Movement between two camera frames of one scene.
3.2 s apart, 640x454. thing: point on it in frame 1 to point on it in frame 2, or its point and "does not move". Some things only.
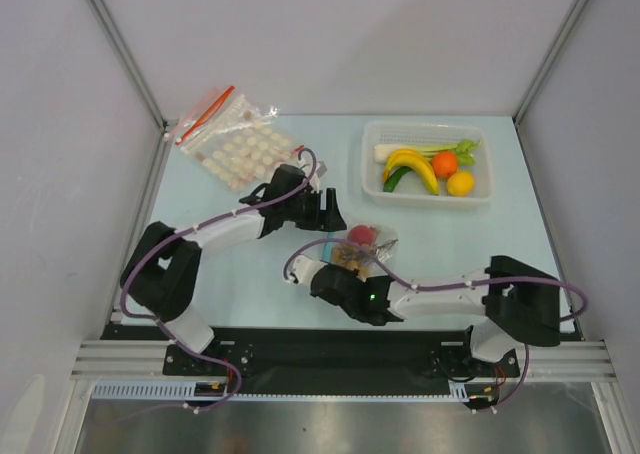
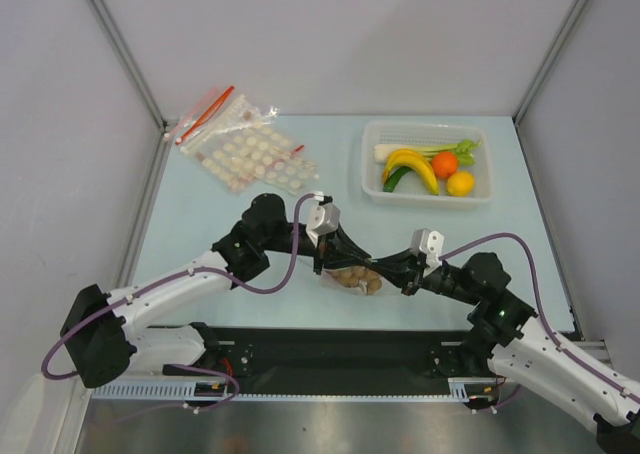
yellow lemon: (460, 184) does not move
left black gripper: (328, 219) to (336, 250)
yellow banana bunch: (410, 158) does not move
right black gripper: (326, 282) to (416, 270)
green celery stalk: (463, 150) does not move
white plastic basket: (411, 190) does not move
